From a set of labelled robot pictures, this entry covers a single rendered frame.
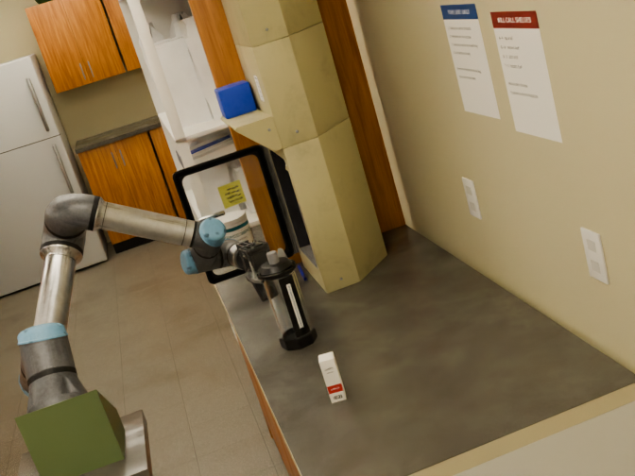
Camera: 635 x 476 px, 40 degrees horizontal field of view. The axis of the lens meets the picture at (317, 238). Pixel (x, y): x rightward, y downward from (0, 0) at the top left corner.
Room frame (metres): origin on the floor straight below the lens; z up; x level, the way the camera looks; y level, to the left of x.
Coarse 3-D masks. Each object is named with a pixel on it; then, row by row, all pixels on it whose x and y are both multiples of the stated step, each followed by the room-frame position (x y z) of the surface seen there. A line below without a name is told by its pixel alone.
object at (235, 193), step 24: (216, 168) 2.75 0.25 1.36; (240, 168) 2.76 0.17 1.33; (192, 192) 2.74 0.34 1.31; (216, 192) 2.75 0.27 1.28; (240, 192) 2.76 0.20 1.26; (264, 192) 2.77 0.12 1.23; (216, 216) 2.74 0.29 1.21; (240, 216) 2.76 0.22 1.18; (264, 216) 2.77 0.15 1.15; (240, 240) 2.75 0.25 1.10; (264, 240) 2.76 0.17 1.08
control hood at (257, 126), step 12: (228, 120) 2.65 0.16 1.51; (240, 120) 2.58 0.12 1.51; (252, 120) 2.51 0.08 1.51; (264, 120) 2.47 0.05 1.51; (240, 132) 2.46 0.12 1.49; (252, 132) 2.47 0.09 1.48; (264, 132) 2.47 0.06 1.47; (276, 132) 2.48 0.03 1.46; (264, 144) 2.47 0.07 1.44; (276, 144) 2.47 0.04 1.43
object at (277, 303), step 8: (280, 272) 2.14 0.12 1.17; (264, 280) 2.16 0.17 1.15; (272, 280) 2.14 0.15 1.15; (296, 280) 2.17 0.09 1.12; (272, 288) 2.15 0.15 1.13; (280, 288) 2.14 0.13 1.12; (272, 296) 2.15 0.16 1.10; (280, 296) 2.14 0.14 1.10; (272, 304) 2.16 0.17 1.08; (280, 304) 2.14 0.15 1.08; (304, 304) 2.18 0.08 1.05; (272, 312) 2.17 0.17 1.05; (280, 312) 2.15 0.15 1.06; (304, 312) 2.16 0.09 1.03; (280, 320) 2.15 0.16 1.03; (288, 320) 2.14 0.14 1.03; (280, 328) 2.16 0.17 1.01; (288, 328) 2.14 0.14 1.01; (312, 328) 2.18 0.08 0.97; (288, 336) 2.15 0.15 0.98; (296, 336) 2.14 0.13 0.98
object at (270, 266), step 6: (270, 252) 2.19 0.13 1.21; (276, 252) 2.18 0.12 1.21; (270, 258) 2.17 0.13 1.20; (276, 258) 2.18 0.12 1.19; (282, 258) 2.20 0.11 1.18; (264, 264) 2.19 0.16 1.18; (270, 264) 2.18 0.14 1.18; (276, 264) 2.16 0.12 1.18; (282, 264) 2.15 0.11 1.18; (288, 264) 2.16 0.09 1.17; (264, 270) 2.16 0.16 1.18; (270, 270) 2.15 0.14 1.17; (276, 270) 2.14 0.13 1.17; (282, 270) 2.14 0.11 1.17
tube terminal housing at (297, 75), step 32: (320, 32) 2.63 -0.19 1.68; (256, 64) 2.49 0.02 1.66; (288, 64) 2.49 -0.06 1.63; (320, 64) 2.59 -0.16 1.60; (256, 96) 2.68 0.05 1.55; (288, 96) 2.49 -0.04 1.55; (320, 96) 2.55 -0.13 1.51; (288, 128) 2.48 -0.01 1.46; (320, 128) 2.52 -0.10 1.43; (288, 160) 2.48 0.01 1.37; (320, 160) 2.49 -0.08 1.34; (352, 160) 2.62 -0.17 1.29; (320, 192) 2.49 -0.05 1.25; (352, 192) 2.58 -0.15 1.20; (320, 224) 2.48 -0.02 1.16; (352, 224) 2.54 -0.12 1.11; (320, 256) 2.48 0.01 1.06; (352, 256) 2.50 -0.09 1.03; (384, 256) 2.64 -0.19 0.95
